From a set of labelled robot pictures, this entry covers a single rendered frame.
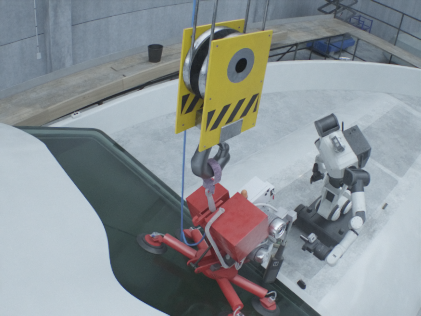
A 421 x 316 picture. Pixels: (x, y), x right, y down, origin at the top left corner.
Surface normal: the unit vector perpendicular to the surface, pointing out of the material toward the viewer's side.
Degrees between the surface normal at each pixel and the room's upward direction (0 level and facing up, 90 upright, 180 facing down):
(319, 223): 0
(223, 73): 90
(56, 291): 20
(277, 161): 10
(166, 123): 0
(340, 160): 32
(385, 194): 0
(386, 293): 38
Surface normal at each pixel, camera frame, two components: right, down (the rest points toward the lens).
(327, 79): 0.33, 0.61
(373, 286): 0.40, -0.49
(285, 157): 0.00, -0.86
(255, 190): -0.11, -0.64
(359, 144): -0.26, -0.46
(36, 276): 0.33, -0.88
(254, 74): 0.69, 0.51
